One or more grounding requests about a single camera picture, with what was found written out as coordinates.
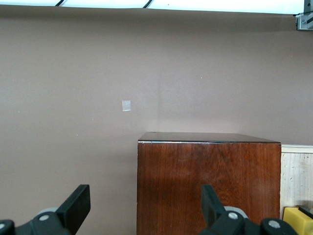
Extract aluminium table edge bracket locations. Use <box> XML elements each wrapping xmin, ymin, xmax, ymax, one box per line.
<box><xmin>294</xmin><ymin>0</ymin><xmax>313</xmax><ymax>31</ymax></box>

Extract yellow cube block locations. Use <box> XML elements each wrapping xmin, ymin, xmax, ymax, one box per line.
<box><xmin>283</xmin><ymin>206</ymin><xmax>313</xmax><ymax>235</ymax></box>

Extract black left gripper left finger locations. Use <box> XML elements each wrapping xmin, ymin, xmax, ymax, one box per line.
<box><xmin>0</xmin><ymin>184</ymin><xmax>91</xmax><ymax>235</ymax></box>

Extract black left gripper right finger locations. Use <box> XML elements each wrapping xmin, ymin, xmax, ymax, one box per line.
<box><xmin>197</xmin><ymin>184</ymin><xmax>298</xmax><ymax>235</ymax></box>

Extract light plywood panel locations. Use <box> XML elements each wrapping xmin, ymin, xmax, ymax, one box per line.
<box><xmin>280</xmin><ymin>144</ymin><xmax>313</xmax><ymax>235</ymax></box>

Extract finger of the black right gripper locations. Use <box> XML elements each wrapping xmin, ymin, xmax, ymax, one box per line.
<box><xmin>297</xmin><ymin>205</ymin><xmax>313</xmax><ymax>217</ymax></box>

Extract dark brown wooden cabinet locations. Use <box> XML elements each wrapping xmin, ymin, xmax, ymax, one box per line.
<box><xmin>136</xmin><ymin>131</ymin><xmax>282</xmax><ymax>235</ymax></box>

